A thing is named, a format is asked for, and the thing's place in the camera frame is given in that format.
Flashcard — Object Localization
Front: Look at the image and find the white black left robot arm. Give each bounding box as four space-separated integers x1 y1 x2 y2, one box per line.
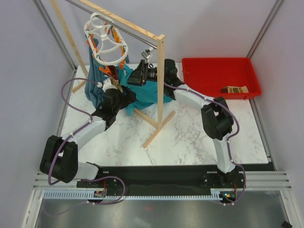
39 86 136 187

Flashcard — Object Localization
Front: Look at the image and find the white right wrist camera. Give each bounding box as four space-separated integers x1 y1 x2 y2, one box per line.
142 47 154 63

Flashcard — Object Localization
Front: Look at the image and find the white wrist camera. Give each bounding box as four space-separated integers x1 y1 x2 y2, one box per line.
142 47 154 63
97 78 118 92

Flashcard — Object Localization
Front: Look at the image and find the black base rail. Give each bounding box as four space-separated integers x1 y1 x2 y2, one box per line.
76 165 245 195

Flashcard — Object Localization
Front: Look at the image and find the wooden drying rack frame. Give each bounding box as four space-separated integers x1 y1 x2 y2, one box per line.
50 0 175 148

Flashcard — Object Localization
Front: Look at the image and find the red plastic bin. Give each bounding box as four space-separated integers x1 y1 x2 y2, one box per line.
182 57 262 100

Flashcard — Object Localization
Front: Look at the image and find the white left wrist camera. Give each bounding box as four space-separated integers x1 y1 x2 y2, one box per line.
97 78 118 92

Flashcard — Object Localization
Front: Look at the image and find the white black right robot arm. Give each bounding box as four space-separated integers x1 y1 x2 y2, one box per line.
164 59 236 187

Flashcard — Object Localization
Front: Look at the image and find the white slotted cable duct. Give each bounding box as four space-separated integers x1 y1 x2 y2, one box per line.
43 189 222 200

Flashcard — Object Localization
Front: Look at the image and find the orange clothespin holding cloth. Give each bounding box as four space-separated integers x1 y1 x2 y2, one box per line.
118 55 130 69

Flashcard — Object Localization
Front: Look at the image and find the orange clothespin top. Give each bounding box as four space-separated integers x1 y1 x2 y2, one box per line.
111 27 120 43

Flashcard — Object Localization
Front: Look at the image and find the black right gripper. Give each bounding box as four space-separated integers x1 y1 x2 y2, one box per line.
123 60 167 87

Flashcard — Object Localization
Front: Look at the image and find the teal cloth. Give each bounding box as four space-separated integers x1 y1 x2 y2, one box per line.
116 65 158 116

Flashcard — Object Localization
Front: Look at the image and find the striped sock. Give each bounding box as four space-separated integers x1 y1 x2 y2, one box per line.
108 65 123 92
220 86 249 94

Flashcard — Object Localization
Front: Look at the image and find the white round clip hanger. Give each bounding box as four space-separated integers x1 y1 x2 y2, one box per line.
84 13 128 67

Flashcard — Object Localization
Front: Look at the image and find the dark blue cloth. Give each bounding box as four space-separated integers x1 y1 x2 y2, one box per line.
85 42 108 109

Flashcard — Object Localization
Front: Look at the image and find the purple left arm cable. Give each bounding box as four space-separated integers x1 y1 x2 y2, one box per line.
47 79 100 186

